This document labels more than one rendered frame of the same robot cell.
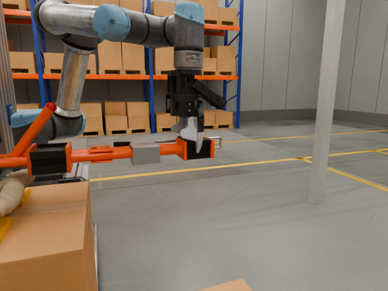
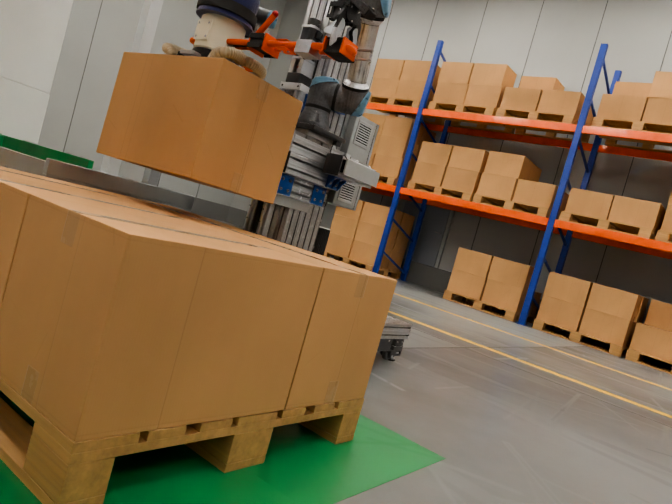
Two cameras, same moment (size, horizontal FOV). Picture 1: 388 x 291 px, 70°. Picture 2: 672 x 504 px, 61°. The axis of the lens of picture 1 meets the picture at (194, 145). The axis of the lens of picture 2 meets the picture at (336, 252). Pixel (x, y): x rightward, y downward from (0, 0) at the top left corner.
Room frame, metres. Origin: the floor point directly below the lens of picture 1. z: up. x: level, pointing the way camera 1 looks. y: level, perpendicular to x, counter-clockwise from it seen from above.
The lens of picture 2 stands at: (-0.15, -1.62, 0.66)
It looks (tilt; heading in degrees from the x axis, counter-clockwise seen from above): 3 degrees down; 56
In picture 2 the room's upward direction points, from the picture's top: 16 degrees clockwise
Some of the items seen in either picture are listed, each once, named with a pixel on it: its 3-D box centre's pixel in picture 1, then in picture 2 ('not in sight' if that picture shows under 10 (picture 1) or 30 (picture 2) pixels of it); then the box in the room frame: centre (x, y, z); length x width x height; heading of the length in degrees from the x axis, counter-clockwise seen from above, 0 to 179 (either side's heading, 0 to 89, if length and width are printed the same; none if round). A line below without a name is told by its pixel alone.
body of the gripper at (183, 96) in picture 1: (185, 93); (347, 5); (0.73, 0.02, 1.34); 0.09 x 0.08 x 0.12; 110
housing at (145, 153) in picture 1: (144, 153); (308, 49); (0.69, 0.13, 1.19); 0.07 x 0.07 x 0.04; 20
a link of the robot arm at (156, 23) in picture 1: (155, 32); not in sight; (0.78, 0.10, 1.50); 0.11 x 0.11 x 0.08; 52
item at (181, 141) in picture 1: (194, 147); (339, 48); (0.73, 0.00, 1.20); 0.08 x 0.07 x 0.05; 110
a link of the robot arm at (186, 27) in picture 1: (187, 28); not in sight; (0.73, 0.01, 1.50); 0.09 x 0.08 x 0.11; 52
